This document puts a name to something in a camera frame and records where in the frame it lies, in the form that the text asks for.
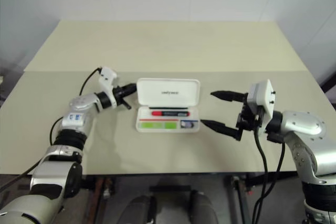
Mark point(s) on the short black crossbar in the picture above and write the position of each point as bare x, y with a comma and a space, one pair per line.
170, 188

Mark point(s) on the light green highlighter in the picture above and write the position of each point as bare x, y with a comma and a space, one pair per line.
147, 126

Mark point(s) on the dark rounded shape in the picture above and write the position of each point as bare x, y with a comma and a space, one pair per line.
139, 209
203, 208

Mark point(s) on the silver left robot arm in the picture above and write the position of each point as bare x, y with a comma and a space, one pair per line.
78, 103

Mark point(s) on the black marker with red cap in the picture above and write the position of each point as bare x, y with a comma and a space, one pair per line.
170, 113

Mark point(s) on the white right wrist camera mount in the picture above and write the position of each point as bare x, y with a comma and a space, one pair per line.
265, 95

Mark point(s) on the rusty metal table leg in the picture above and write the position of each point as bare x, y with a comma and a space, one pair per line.
102, 192

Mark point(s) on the white hinged pencil case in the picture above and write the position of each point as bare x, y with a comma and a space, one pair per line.
168, 93

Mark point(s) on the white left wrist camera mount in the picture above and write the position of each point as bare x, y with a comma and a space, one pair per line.
107, 74

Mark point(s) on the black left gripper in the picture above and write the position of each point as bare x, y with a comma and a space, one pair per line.
120, 92

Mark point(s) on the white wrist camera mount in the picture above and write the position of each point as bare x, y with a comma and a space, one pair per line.
107, 74
265, 95

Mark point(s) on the dark frame beside table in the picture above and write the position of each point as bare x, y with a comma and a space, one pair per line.
328, 82

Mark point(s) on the dark metal table leg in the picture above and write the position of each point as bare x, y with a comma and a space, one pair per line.
240, 197

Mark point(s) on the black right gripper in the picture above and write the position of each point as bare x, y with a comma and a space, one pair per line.
248, 120

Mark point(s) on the thin black pen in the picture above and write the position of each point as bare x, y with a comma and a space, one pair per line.
168, 108

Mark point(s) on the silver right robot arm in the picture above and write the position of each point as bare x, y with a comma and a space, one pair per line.
302, 124

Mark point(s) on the small blue white eraser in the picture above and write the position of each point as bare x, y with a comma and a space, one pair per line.
187, 125

